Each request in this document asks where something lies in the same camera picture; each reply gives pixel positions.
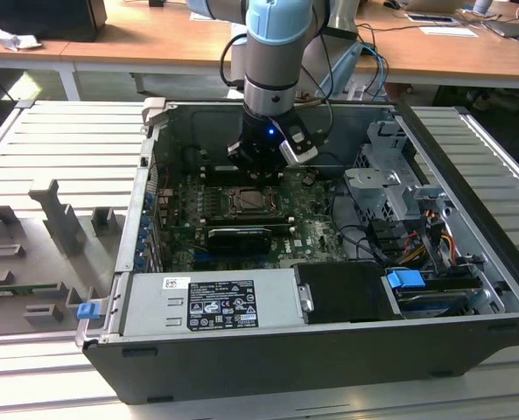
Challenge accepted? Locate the yellow wire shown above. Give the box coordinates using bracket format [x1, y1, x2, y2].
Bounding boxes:
[401, 247, 429, 268]

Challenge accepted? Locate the black box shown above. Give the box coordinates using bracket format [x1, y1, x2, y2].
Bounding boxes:
[0, 0, 108, 44]

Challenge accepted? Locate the grey parts rack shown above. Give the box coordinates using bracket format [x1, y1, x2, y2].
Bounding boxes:
[0, 178, 128, 338]

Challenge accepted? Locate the metal CPU socket cover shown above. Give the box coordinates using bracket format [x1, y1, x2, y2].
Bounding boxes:
[223, 186, 281, 216]

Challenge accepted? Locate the white barcode sticker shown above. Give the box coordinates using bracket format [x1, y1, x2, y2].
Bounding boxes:
[160, 275, 191, 291]

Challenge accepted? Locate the grey power supply unit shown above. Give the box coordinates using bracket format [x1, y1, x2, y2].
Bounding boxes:
[121, 267, 315, 339]

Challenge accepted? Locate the blue cable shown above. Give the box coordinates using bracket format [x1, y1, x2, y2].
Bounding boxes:
[359, 43, 390, 102]

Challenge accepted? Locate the hard disk drive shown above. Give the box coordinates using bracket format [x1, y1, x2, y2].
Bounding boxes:
[396, 284, 483, 319]

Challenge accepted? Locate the black graphics card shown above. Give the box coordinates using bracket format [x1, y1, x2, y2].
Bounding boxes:
[205, 223, 273, 256]

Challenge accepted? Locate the grey metal drive cage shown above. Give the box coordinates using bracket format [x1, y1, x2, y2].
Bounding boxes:
[342, 118, 455, 231]

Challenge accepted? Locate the blue disk carrier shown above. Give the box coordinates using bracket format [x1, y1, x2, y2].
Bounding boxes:
[384, 269, 427, 291]

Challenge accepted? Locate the grey laptop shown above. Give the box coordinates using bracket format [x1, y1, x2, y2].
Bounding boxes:
[486, 19, 519, 39]

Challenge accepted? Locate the black open PC case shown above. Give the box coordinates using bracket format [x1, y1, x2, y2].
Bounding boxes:
[81, 96, 519, 406]

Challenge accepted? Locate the white paper sheet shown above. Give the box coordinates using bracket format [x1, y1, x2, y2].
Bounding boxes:
[189, 11, 234, 23]
[418, 24, 479, 39]

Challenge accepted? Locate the crumpled white paper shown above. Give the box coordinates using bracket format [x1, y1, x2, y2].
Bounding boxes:
[0, 24, 41, 53]

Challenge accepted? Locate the dark tablet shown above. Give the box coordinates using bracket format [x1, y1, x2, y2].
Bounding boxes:
[406, 12, 457, 25]

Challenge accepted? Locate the CPU socket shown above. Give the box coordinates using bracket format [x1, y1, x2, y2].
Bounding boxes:
[221, 185, 283, 218]

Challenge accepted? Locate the black wire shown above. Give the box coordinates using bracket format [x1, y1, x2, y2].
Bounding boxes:
[333, 223, 385, 266]

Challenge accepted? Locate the pale blue teach pendant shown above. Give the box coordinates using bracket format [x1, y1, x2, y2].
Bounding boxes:
[318, 41, 365, 98]

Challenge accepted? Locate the black plastic shroud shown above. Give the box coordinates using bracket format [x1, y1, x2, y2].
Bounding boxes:
[296, 262, 403, 325]

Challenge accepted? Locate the green motherboard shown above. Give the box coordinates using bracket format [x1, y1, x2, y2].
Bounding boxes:
[153, 168, 352, 272]

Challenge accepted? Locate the orange wire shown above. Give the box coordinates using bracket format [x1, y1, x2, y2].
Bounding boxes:
[433, 231, 457, 260]

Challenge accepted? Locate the wooden desk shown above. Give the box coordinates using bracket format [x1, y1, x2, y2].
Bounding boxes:
[0, 0, 519, 104]

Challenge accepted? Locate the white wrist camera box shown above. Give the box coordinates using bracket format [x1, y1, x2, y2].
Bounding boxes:
[278, 123, 320, 167]

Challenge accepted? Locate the black power supply label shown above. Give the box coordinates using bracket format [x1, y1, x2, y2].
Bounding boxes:
[187, 279, 258, 332]

